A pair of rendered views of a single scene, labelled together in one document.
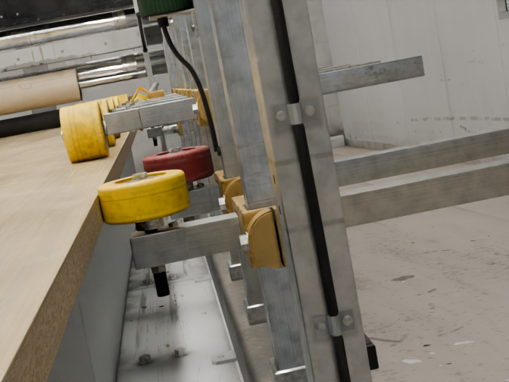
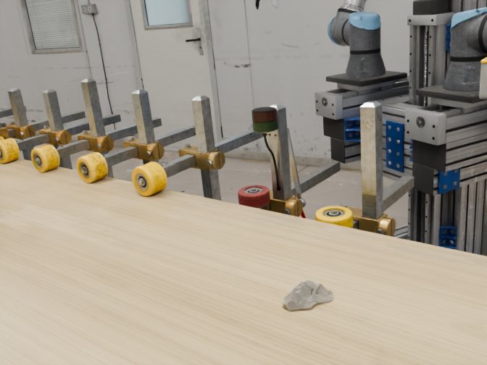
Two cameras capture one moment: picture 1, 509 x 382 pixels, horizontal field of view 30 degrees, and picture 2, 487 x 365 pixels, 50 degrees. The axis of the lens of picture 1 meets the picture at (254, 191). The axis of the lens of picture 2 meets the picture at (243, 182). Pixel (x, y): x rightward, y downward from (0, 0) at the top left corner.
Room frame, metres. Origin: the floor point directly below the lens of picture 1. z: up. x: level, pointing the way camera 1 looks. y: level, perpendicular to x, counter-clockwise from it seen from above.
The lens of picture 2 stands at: (0.25, 0.96, 1.36)
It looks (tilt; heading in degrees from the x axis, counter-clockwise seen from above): 19 degrees down; 315
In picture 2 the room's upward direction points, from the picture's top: 6 degrees counter-clockwise
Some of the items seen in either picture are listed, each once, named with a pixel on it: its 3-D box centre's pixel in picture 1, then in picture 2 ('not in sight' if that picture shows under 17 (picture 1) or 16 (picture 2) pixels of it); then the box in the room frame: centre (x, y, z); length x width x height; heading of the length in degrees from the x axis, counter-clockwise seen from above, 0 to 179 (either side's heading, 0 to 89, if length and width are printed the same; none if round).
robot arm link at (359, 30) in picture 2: not in sight; (363, 30); (1.35, -0.85, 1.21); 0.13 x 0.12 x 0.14; 153
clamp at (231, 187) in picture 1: (239, 193); (275, 205); (1.10, 0.02, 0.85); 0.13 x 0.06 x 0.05; 5
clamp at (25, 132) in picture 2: not in sight; (20, 131); (2.35, 0.12, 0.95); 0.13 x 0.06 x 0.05; 5
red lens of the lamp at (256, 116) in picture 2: not in sight; (264, 114); (1.07, 0.06, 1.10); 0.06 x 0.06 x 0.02
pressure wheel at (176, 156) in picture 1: (184, 195); (255, 209); (1.11, 0.08, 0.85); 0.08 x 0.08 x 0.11
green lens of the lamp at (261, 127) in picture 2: (164, 2); (265, 124); (1.07, 0.06, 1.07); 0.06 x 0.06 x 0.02
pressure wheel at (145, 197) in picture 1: (151, 234); (334, 235); (0.86, 0.10, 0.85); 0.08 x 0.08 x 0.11
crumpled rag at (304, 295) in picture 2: not in sight; (304, 290); (0.71, 0.40, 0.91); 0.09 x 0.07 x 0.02; 73
